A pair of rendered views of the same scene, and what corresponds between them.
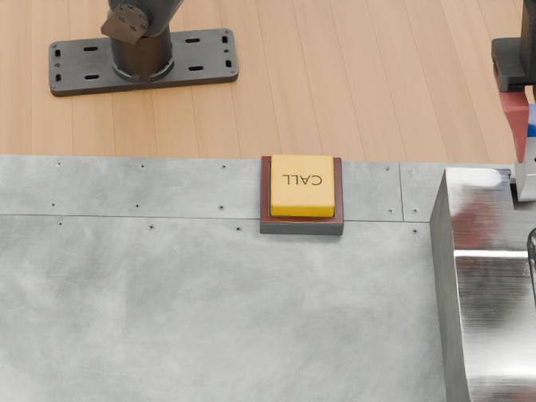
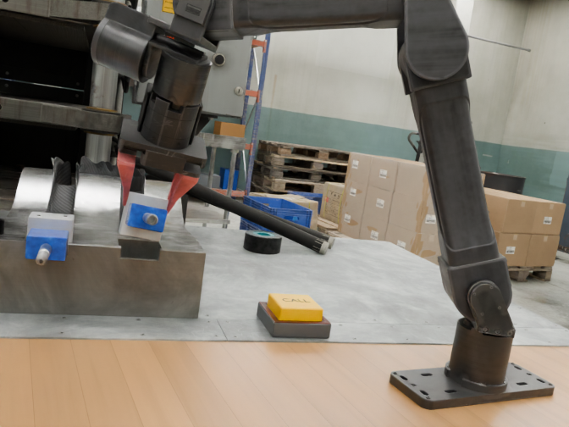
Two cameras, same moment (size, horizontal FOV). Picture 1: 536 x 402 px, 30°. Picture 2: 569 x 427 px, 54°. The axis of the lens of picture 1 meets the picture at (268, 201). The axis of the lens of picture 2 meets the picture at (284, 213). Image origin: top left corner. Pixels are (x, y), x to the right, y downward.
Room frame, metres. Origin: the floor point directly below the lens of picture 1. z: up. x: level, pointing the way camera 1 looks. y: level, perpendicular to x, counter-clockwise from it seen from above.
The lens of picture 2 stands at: (1.24, -0.28, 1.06)
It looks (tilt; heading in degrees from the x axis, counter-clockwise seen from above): 9 degrees down; 163
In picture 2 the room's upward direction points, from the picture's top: 8 degrees clockwise
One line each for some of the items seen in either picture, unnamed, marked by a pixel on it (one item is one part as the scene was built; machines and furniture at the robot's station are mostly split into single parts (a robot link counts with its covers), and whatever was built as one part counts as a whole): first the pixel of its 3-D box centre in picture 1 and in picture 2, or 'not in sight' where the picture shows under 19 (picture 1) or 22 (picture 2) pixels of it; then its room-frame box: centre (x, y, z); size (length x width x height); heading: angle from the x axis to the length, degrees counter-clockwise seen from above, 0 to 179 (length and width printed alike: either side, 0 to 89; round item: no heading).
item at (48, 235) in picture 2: not in sight; (46, 246); (0.56, -0.35, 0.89); 0.13 x 0.05 x 0.05; 2
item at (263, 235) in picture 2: not in sight; (262, 241); (0.10, 0.03, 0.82); 0.08 x 0.08 x 0.04
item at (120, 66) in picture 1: (140, 39); (479, 355); (0.71, 0.14, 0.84); 0.20 x 0.07 x 0.08; 100
